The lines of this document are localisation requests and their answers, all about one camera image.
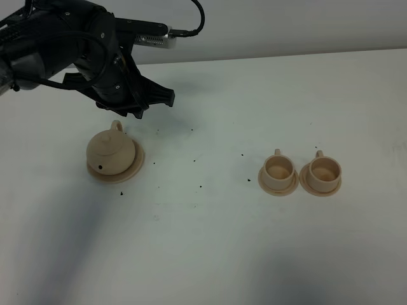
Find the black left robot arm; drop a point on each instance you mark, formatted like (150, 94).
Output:
(80, 46)

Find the right beige teacup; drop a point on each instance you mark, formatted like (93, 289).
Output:
(324, 172)

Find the right teacup saucer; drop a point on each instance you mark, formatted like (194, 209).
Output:
(304, 183)

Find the teacup saucer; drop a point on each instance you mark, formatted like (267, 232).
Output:
(277, 187)
(304, 183)

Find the beige teacup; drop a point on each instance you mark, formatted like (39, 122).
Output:
(279, 166)
(324, 172)

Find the beige teapot saucer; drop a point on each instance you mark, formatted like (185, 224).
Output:
(124, 176)

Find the left beige teacup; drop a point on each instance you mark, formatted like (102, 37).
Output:
(279, 166)

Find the left teacup saucer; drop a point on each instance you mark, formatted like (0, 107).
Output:
(277, 187)

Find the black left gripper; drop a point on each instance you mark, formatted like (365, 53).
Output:
(109, 75)

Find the beige teapot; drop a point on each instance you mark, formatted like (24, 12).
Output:
(111, 151)

